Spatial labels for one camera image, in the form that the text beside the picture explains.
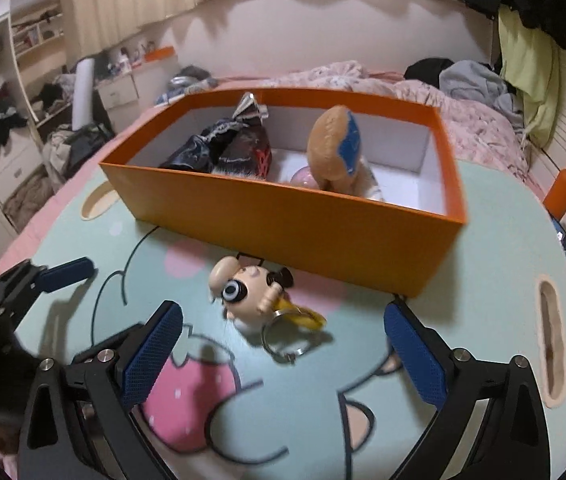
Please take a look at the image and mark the black clothing on bed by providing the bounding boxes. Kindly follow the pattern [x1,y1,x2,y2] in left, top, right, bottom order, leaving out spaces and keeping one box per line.
[403,58,454,88]

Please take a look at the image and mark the yellow-green hanging garment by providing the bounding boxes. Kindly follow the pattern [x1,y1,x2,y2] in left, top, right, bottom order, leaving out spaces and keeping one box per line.
[498,6,560,148]

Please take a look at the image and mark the dark purple brocade pouch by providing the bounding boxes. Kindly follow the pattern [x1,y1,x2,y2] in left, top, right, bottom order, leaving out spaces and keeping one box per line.
[212,126,272,180]

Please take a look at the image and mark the white rolled mat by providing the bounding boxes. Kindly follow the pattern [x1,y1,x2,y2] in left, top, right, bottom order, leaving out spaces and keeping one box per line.
[71,58,95,131]

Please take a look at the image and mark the mint cartoon lap table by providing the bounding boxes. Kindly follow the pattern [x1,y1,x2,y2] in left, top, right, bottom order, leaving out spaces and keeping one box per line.
[17,162,566,479]

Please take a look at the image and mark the round silver compact mirror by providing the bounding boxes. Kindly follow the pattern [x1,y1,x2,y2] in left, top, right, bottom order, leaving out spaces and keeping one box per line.
[232,91,269,125]

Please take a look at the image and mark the grey clothes pile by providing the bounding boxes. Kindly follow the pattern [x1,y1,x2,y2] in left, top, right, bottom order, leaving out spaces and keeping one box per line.
[439,60,524,132]

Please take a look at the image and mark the striped folded clothes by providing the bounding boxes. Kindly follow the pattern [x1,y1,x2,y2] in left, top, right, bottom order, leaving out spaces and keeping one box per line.
[155,65,219,106]

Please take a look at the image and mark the orange water bottle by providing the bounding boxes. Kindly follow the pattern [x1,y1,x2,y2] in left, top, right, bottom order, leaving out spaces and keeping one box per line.
[543,168,566,221]

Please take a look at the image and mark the white drawer cabinet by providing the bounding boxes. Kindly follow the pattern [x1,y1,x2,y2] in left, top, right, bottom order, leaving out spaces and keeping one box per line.
[97,56,181,134]

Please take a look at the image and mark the black satin frilly cloth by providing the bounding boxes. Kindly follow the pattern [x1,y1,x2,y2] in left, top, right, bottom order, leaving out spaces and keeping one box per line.
[159,118,244,174]

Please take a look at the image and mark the tan plush bear toy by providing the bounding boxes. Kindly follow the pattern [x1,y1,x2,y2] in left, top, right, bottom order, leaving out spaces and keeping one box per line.
[307,105,365,196]

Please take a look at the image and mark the orange cardboard box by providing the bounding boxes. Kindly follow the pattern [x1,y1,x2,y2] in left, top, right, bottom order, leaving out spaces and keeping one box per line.
[100,88,467,296]

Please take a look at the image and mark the dark printed card pack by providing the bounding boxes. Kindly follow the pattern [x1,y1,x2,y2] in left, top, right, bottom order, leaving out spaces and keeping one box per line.
[551,216,566,256]

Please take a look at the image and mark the big-head doll keychain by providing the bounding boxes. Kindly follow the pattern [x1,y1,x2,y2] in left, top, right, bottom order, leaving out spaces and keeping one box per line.
[208,256,326,364]

